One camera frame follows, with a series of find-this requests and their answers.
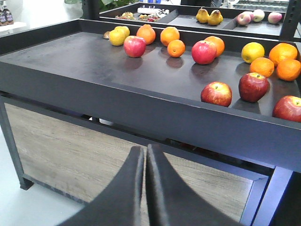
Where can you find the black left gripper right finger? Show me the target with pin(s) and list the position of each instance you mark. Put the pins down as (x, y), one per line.
(171, 202)

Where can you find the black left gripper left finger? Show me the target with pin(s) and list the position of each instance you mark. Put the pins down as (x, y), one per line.
(119, 204)

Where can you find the black wood produce display stand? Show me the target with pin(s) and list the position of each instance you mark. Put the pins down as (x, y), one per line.
(72, 105)

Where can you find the dark red apple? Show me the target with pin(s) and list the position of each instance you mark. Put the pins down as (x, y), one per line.
(252, 87)

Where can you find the small orange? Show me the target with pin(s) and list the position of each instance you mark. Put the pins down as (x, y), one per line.
(263, 66)
(288, 69)
(176, 48)

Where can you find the small orange right left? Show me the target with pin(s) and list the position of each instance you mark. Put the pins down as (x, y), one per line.
(263, 66)

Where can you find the orange behind middle apple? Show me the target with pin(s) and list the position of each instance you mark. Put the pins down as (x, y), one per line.
(219, 43)

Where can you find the yellow apple front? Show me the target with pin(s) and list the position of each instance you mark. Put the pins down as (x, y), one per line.
(117, 37)

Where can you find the yellow apple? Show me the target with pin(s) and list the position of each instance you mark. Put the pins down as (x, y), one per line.
(124, 29)
(251, 51)
(117, 37)

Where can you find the large orange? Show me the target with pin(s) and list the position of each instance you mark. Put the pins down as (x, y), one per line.
(169, 34)
(281, 52)

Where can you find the yellow apple rear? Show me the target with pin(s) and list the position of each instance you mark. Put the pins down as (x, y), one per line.
(124, 29)

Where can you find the orange with knob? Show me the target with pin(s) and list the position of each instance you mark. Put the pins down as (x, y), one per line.
(147, 33)

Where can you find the yellow apple right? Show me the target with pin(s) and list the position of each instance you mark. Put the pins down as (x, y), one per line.
(251, 51)

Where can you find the large orange right rear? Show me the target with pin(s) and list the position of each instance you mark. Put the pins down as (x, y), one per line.
(281, 52)

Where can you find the black rear display tray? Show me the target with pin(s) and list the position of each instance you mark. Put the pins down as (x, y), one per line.
(184, 17)

